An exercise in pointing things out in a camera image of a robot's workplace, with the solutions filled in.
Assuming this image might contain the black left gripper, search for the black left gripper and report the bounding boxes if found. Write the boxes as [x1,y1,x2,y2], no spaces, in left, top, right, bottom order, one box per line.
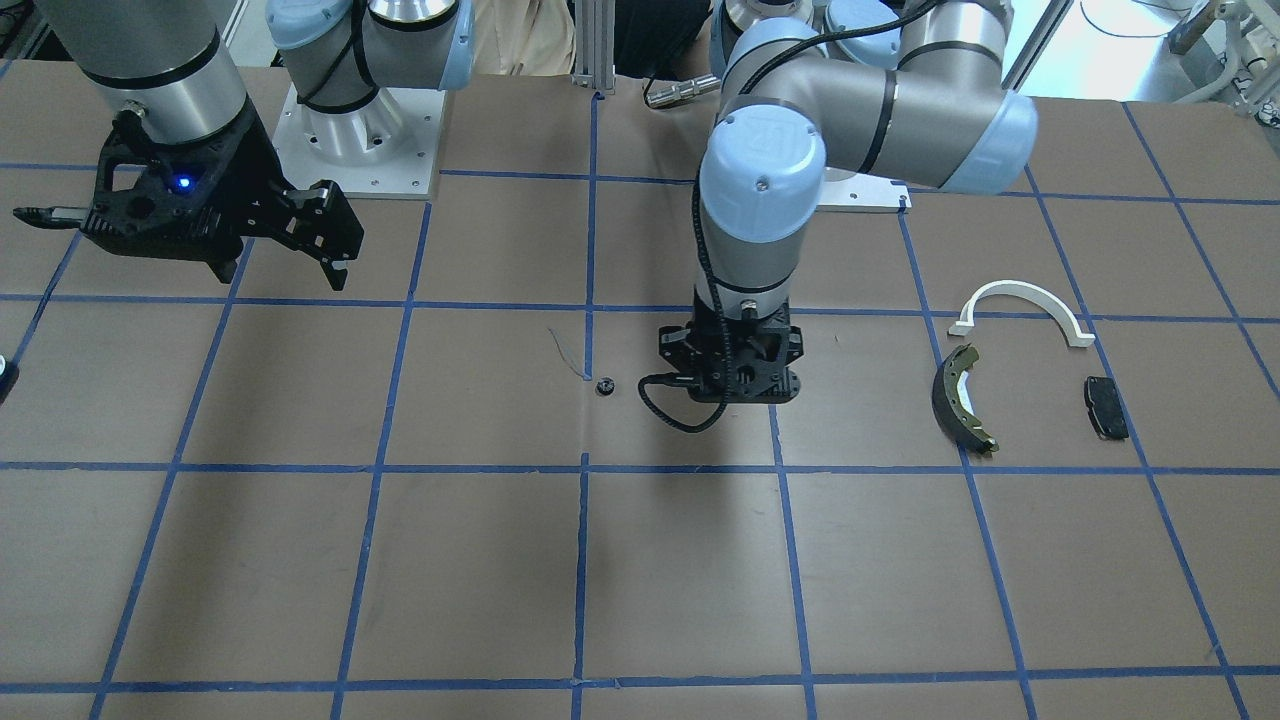
[655,296,804,404]

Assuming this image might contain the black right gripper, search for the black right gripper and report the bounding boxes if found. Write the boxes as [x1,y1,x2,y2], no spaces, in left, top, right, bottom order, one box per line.
[79,100,364,292]

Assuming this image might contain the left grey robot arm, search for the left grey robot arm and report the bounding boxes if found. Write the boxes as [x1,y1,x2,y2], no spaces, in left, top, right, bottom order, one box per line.
[643,1,1038,404]

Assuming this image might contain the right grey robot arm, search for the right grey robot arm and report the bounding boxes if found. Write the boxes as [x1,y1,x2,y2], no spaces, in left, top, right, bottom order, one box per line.
[14,1,475,291]

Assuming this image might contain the olive brake shoe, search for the olive brake shoe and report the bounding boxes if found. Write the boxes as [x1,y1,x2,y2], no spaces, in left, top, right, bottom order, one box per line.
[931,345,1000,455]

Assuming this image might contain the silver metal cylinder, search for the silver metal cylinder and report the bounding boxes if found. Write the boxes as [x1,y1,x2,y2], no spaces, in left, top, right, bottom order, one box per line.
[643,74,721,110]

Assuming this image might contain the white curved plastic part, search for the white curved plastic part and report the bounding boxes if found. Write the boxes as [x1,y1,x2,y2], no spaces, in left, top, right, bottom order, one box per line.
[948,281,1097,348]

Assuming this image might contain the person in beige shirt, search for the person in beige shirt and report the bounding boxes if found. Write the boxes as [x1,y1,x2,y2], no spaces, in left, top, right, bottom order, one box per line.
[470,0,716,81]

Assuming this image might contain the black brake pad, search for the black brake pad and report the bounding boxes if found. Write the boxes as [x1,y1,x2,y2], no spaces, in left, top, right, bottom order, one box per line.
[1083,375,1130,439]

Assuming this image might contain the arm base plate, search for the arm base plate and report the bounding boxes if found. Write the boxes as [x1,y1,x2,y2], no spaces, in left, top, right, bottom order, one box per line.
[273,87,451,201]
[817,168,913,213]

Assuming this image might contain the aluminium frame post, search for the aluminium frame post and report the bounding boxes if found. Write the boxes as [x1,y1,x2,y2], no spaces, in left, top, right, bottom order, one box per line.
[570,0,616,96]

